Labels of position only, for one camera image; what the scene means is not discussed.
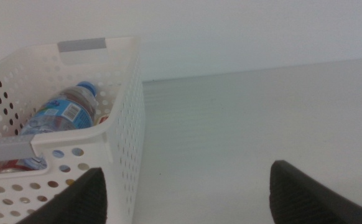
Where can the red cola can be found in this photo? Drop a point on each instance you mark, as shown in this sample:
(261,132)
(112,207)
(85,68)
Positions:
(11,166)

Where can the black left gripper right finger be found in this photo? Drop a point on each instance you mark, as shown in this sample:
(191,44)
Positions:
(296,199)

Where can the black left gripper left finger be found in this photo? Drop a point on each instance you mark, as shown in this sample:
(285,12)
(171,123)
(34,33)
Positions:
(84,199)

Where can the white perforated plastic basket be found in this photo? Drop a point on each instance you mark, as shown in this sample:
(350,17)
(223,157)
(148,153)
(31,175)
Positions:
(125,124)

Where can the clear water bottle blue cap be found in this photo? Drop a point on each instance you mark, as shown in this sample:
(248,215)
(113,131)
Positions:
(63,112)

